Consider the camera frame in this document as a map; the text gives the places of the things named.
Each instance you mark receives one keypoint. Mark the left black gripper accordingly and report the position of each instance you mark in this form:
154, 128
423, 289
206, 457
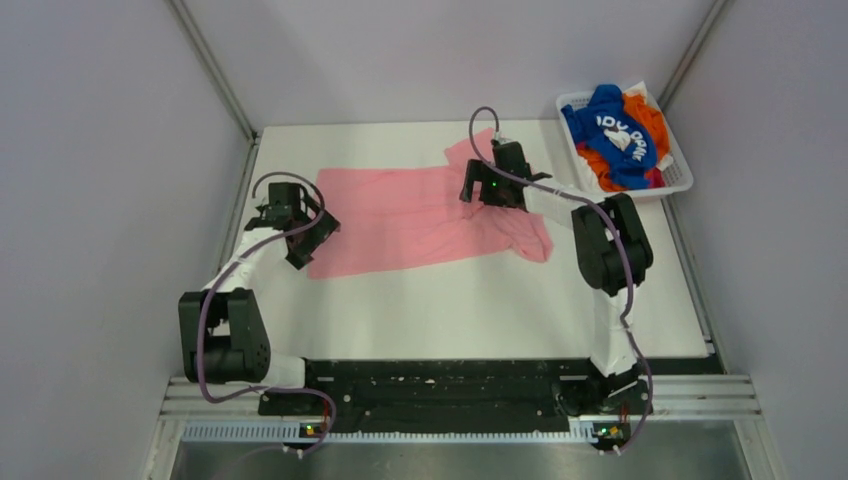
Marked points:
300, 254

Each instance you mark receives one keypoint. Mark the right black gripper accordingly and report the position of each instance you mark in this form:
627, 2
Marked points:
479, 171

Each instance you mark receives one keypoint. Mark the pink t-shirt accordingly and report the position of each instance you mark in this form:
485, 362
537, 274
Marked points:
402, 218

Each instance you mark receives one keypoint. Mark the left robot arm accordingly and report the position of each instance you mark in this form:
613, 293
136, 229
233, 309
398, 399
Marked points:
223, 335

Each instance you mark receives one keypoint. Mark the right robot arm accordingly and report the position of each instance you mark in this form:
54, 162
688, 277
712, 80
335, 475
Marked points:
613, 255

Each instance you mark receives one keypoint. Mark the orange t-shirt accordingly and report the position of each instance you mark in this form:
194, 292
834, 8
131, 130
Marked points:
656, 126

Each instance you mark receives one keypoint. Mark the blue printed t-shirt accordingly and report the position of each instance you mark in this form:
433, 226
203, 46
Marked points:
617, 147

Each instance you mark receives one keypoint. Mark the red t-shirt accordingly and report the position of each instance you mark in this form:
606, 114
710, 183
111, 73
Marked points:
655, 179

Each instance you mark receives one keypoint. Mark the white plastic basket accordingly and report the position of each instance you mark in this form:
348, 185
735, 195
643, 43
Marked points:
676, 175

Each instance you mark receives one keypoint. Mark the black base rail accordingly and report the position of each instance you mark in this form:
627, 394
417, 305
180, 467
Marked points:
470, 396

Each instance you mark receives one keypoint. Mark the white slotted cable duct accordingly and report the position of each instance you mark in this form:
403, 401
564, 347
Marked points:
305, 433

